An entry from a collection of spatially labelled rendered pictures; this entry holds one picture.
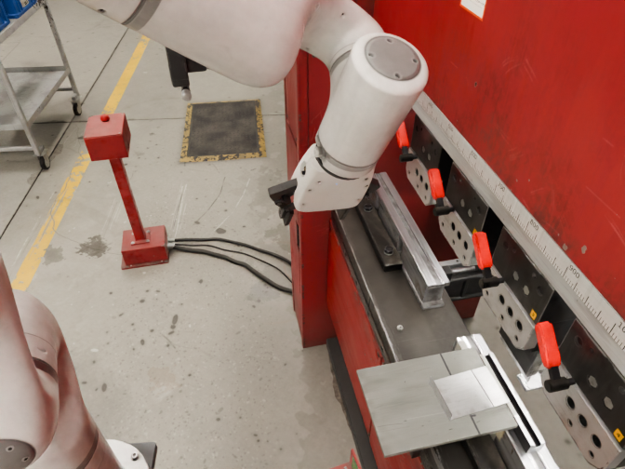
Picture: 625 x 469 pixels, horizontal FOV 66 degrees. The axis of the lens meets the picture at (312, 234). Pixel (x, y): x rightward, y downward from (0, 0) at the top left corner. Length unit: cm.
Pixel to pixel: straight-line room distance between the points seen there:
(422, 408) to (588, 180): 53
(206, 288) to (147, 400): 65
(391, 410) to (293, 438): 111
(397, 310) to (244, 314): 125
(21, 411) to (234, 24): 43
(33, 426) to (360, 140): 46
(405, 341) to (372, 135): 79
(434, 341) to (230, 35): 99
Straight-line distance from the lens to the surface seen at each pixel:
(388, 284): 137
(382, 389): 102
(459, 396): 104
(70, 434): 76
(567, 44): 73
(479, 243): 88
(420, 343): 125
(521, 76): 81
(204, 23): 42
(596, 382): 78
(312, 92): 146
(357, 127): 53
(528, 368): 97
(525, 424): 107
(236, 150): 355
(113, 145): 233
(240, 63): 44
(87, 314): 264
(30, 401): 60
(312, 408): 213
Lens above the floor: 187
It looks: 42 degrees down
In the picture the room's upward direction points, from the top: straight up
